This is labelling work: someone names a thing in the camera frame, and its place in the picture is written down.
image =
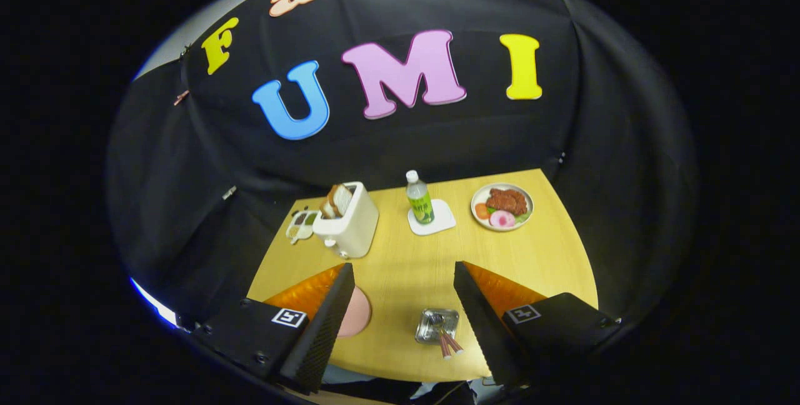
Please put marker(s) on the silver backdrop clip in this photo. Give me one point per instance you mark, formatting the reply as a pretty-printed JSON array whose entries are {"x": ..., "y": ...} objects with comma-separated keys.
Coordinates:
[{"x": 229, "y": 192}]

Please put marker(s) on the toast bread slice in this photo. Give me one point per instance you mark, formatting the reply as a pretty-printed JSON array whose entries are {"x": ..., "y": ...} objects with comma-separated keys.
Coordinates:
[
  {"x": 344, "y": 199},
  {"x": 327, "y": 208}
]

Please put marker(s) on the pink plate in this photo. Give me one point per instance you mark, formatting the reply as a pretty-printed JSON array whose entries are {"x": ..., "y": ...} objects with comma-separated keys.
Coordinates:
[{"x": 357, "y": 317}]

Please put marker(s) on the white divided condiment dish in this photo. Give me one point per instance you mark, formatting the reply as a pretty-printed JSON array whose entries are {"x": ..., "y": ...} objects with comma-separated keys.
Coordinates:
[{"x": 300, "y": 227}]

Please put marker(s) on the green label drink bottle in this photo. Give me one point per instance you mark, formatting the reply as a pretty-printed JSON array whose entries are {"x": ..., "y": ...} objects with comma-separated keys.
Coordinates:
[{"x": 420, "y": 202}]

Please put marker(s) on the white square coaster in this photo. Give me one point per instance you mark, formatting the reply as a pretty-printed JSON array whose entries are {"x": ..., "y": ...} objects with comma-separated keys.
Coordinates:
[{"x": 444, "y": 220}]

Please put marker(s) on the pink round food slice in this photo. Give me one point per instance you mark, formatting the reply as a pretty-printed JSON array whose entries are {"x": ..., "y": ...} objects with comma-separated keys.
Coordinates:
[{"x": 502, "y": 219}]

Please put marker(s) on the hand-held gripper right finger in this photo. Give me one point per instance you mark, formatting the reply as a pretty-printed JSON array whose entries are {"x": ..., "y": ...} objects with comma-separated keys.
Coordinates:
[{"x": 484, "y": 330}]

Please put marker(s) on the orange backdrop clip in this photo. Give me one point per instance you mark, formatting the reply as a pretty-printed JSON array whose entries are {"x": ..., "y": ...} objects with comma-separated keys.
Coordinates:
[{"x": 181, "y": 97}]

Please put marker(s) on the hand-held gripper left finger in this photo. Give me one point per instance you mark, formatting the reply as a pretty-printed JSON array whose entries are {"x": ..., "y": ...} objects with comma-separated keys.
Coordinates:
[{"x": 325, "y": 330}]

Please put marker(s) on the brown meat piece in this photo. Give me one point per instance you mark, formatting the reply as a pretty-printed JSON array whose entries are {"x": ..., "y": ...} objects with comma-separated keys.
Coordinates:
[{"x": 507, "y": 200}]

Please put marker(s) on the orange carrot slice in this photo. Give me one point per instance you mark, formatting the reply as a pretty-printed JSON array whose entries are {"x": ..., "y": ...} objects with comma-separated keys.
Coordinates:
[{"x": 482, "y": 211}]

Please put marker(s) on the white toaster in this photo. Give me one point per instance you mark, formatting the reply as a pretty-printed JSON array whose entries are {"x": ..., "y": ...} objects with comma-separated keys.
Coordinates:
[{"x": 353, "y": 230}]

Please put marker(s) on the white food plate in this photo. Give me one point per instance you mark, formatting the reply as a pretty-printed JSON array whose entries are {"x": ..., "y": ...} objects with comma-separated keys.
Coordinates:
[{"x": 478, "y": 195}]

